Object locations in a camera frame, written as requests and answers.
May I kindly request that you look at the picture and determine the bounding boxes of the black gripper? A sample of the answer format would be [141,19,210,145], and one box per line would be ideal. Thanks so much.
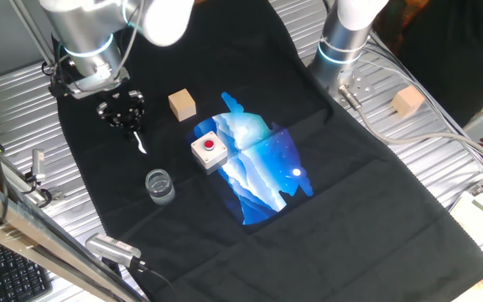
[96,89,147,128]

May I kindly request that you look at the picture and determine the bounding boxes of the white plastic spoon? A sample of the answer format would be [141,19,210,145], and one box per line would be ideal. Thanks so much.
[132,130,148,155]

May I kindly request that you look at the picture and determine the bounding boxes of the clear glass jar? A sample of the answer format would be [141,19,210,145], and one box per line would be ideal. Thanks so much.
[144,168,176,206]

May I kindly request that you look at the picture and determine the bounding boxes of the wooden cube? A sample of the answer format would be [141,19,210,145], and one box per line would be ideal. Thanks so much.
[168,87,198,123]
[391,85,426,119]

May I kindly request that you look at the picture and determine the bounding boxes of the grey box with red button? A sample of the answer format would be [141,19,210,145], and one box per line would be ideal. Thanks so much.
[190,130,229,171]

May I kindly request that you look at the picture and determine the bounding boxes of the thin metal pole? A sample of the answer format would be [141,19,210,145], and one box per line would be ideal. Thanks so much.
[8,0,57,68]

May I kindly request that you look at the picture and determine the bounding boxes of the black keyboard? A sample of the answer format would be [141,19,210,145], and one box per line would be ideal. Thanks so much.
[0,234,54,302]

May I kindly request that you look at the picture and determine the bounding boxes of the black cloth with blue print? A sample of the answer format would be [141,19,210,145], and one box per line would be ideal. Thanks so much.
[51,0,483,302]

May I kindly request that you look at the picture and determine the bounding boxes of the black chair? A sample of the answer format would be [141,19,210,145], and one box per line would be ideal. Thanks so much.
[400,0,483,127]

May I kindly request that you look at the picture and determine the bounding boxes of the white flat device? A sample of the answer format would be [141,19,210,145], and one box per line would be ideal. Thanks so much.
[449,180,483,257]

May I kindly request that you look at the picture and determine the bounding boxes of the wrist camera with silver bracket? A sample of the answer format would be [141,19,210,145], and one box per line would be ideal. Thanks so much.
[47,62,132,101]

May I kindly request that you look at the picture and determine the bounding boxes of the silver camera on rail clamp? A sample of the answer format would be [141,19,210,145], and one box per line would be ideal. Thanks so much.
[23,148,65,206]

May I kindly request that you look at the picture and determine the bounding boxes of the silver camera with black cable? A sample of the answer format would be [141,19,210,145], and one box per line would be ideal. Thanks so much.
[85,232,143,269]

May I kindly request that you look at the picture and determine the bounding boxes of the aluminium frame beam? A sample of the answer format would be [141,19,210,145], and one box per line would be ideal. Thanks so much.
[0,169,146,302]

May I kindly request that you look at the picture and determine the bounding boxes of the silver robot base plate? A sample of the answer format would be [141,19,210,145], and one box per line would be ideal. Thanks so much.
[329,69,375,102]

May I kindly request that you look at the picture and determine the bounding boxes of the grey robot hose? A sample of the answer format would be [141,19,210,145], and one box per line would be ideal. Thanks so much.
[337,83,483,171]

